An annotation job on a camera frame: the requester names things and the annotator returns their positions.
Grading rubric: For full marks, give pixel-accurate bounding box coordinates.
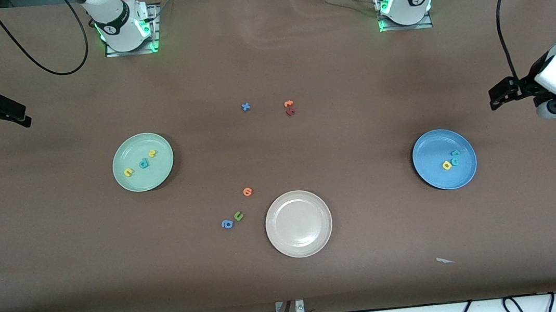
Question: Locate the thin black cable loop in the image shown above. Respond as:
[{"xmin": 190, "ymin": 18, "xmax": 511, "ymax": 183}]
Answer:
[{"xmin": 502, "ymin": 296, "xmax": 525, "ymax": 312}]

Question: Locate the green plate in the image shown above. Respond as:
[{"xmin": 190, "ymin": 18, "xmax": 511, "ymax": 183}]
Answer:
[{"xmin": 109, "ymin": 130, "xmax": 178, "ymax": 196}]

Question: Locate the brown table cover sheet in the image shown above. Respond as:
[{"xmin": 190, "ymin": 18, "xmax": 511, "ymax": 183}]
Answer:
[{"xmin": 0, "ymin": 0, "xmax": 556, "ymax": 312}]

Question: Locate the beige plate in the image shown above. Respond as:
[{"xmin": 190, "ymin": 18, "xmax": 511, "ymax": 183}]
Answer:
[{"xmin": 262, "ymin": 187, "xmax": 336, "ymax": 262}]

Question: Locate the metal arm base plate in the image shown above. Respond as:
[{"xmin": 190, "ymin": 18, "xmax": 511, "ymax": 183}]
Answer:
[
  {"xmin": 100, "ymin": 3, "xmax": 162, "ymax": 59},
  {"xmin": 376, "ymin": 0, "xmax": 434, "ymax": 34}
]

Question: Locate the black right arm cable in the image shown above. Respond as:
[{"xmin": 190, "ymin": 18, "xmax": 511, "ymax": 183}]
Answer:
[{"xmin": 0, "ymin": 0, "xmax": 92, "ymax": 83}]

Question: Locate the blue plate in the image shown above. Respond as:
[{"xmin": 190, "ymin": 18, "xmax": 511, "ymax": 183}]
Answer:
[{"xmin": 409, "ymin": 125, "xmax": 480, "ymax": 194}]

